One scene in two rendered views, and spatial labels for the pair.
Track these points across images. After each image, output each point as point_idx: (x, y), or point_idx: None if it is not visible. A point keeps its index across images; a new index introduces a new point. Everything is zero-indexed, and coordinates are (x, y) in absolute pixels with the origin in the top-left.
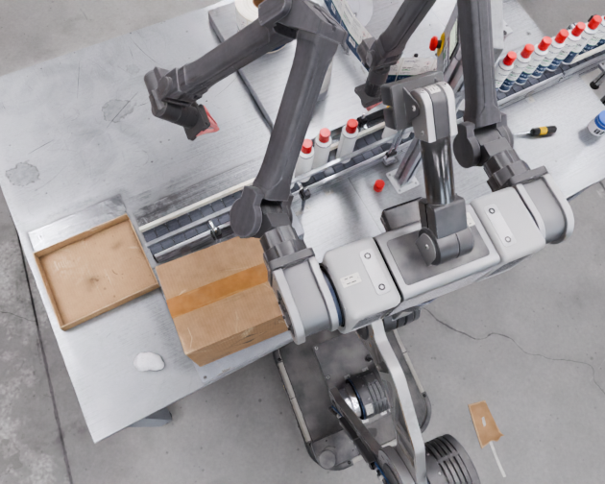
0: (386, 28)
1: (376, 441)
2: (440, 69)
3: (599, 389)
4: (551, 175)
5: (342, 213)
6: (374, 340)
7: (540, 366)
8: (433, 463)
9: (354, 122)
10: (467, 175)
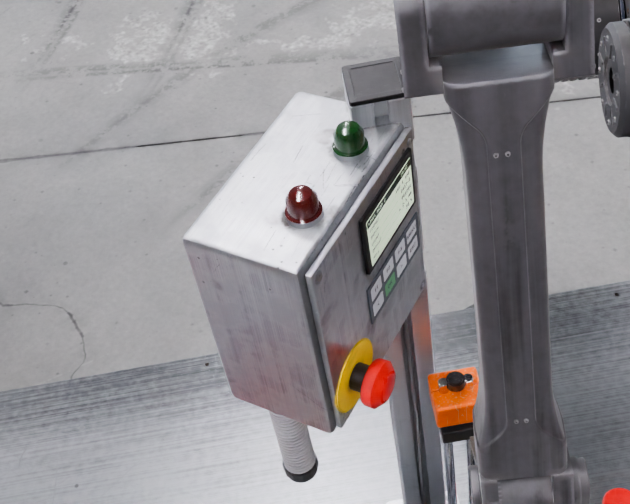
0: (551, 410)
1: None
2: (400, 297)
3: (86, 345)
4: (26, 443)
5: None
6: None
7: None
8: (597, 2)
9: (613, 502)
10: (240, 496)
